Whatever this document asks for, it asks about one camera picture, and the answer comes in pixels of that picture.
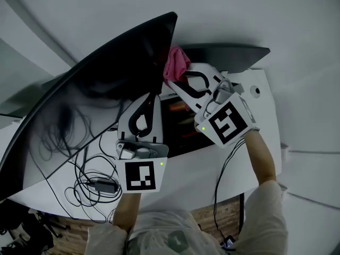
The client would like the thin black cable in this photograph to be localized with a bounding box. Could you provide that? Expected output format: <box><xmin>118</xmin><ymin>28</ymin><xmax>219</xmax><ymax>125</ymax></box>
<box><xmin>29</xmin><ymin>147</ymin><xmax>107</xmax><ymax>224</ymax></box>

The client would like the black office chair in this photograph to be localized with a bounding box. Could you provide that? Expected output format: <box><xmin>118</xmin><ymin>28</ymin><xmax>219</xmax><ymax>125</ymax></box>
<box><xmin>0</xmin><ymin>199</ymin><xmax>70</xmax><ymax>255</ymax></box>

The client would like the small black cable plug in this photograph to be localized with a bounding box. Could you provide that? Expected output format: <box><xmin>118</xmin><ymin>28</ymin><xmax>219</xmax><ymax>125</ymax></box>
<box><xmin>222</xmin><ymin>235</ymin><xmax>236</xmax><ymax>249</ymax></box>

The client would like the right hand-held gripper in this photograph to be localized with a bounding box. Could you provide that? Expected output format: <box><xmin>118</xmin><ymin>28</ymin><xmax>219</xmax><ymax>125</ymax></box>
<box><xmin>167</xmin><ymin>63</ymin><xmax>260</xmax><ymax>149</ymax></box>

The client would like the white wall cable box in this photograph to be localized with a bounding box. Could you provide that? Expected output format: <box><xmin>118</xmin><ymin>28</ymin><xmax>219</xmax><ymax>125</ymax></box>
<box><xmin>278</xmin><ymin>184</ymin><xmax>289</xmax><ymax>200</ymax></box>

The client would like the person's right forearm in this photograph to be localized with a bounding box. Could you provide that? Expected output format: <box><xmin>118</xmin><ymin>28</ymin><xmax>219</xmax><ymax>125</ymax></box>
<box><xmin>243</xmin><ymin>130</ymin><xmax>277</xmax><ymax>185</ymax></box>

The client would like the black computer monitor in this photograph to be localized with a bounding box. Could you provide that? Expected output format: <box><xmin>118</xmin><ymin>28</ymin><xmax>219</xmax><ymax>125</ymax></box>
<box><xmin>0</xmin><ymin>11</ymin><xmax>178</xmax><ymax>201</ymax></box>

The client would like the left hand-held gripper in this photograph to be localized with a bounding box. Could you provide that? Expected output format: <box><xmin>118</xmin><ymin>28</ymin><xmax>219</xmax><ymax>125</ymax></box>
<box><xmin>115</xmin><ymin>92</ymin><xmax>169</xmax><ymax>194</ymax></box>

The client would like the person's left forearm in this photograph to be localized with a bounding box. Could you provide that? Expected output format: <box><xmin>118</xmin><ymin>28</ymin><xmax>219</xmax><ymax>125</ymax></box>
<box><xmin>113</xmin><ymin>192</ymin><xmax>144</xmax><ymax>232</ymax></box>

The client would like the pink cloth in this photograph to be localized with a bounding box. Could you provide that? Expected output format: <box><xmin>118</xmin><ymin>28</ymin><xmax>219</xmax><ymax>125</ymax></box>
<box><xmin>162</xmin><ymin>46</ymin><xmax>191</xmax><ymax>86</ymax></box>

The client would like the black power adapter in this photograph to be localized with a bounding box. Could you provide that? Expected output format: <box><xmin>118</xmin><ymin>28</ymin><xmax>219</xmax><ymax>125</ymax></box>
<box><xmin>92</xmin><ymin>178</ymin><xmax>119</xmax><ymax>194</ymax></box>

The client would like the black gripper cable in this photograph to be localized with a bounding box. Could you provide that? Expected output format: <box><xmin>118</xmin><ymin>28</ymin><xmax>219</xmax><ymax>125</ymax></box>
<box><xmin>214</xmin><ymin>138</ymin><xmax>245</xmax><ymax>240</ymax></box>

